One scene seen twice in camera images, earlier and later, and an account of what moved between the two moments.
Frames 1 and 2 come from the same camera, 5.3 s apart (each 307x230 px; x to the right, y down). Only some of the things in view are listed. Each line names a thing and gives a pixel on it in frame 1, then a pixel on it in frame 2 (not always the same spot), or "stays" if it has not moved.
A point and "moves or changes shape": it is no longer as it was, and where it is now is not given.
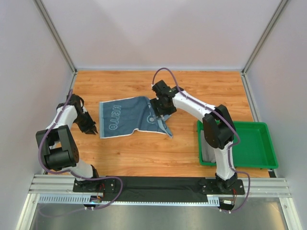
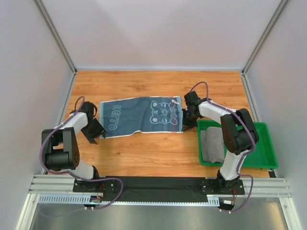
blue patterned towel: (122, 117) moves or changes shape
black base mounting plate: (161, 189) stays
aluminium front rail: (59, 189) stays
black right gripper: (158, 113) to (188, 119)
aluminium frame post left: (58, 39) stays
